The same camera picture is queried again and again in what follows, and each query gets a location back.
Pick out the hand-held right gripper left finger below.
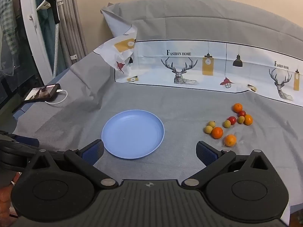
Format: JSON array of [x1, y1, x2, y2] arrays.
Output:
[[26, 140, 119, 190]]

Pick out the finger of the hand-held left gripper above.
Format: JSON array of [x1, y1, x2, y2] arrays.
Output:
[[0, 131, 40, 148], [0, 145, 36, 171]]

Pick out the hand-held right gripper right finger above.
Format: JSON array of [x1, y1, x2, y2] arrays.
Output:
[[181, 141, 273, 190]]

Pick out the blue plate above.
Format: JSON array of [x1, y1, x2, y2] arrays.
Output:
[[101, 109, 165, 159]]

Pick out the person's left hand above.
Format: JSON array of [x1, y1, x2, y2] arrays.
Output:
[[0, 173, 22, 218]]

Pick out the black smartphone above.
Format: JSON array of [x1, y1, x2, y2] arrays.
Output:
[[23, 84, 61, 103]]

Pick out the white deer printed blanket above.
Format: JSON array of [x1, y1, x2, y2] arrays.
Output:
[[93, 3, 303, 108]]

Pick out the plaid shirt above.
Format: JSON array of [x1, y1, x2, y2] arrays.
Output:
[[0, 0, 18, 55]]

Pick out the grey curtain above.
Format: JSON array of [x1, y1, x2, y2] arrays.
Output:
[[57, 0, 88, 65]]

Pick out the black garment steamer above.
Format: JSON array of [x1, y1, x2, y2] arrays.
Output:
[[39, 0, 61, 77]]

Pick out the grey folded quilt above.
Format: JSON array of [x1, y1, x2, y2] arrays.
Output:
[[108, 0, 303, 59]]

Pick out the white charging cable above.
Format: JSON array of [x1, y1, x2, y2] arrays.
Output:
[[45, 89, 68, 105]]

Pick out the white door frame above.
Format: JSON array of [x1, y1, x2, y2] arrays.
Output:
[[19, 0, 54, 81]]

